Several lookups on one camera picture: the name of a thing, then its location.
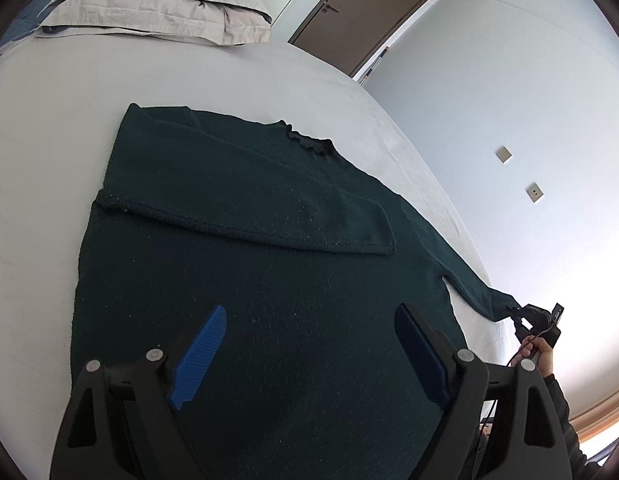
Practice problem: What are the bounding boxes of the dark green knit sweater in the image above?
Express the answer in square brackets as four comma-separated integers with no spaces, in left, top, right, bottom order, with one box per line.
[71,105,517,479]

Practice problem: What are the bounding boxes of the right forearm dark sleeve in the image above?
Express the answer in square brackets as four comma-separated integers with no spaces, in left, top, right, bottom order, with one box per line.
[545,374,601,480]

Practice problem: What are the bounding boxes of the person's right hand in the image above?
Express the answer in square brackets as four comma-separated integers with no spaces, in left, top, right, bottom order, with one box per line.
[513,335,553,378]

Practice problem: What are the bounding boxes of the white bed sheet mattress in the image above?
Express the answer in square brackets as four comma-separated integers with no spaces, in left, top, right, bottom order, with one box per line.
[0,35,484,479]

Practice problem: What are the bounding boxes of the brown wooden door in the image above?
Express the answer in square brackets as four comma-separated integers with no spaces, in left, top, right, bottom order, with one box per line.
[290,0,428,76]

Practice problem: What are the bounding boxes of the beige blue folded duvet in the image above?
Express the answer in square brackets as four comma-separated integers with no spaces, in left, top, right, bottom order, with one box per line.
[0,0,273,51]

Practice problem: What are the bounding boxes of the lower beige wall socket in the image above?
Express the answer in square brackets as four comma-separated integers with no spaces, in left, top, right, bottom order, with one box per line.
[525,183,544,203]

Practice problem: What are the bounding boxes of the beige wall socket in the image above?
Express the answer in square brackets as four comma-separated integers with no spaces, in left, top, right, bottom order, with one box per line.
[496,146,512,164]
[525,183,544,203]

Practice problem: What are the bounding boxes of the upper beige wall socket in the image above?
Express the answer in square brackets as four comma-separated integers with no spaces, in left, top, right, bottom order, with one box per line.
[496,146,512,164]

